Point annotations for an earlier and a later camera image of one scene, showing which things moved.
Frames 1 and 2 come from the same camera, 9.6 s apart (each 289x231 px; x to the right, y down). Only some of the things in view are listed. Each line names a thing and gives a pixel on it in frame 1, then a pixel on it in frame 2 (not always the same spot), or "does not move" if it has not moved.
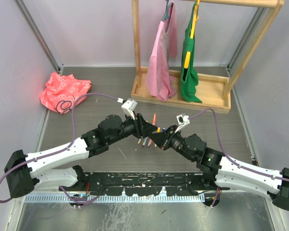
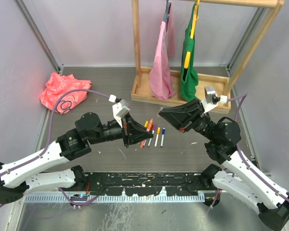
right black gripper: x=164 y=139 -> x=182 y=116
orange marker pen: x=154 y=121 -> x=149 y=128
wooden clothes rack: x=214 y=91 does not move
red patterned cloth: x=61 y=92 does not move
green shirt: x=189 y=80 does not move
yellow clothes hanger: x=196 y=19 does not move
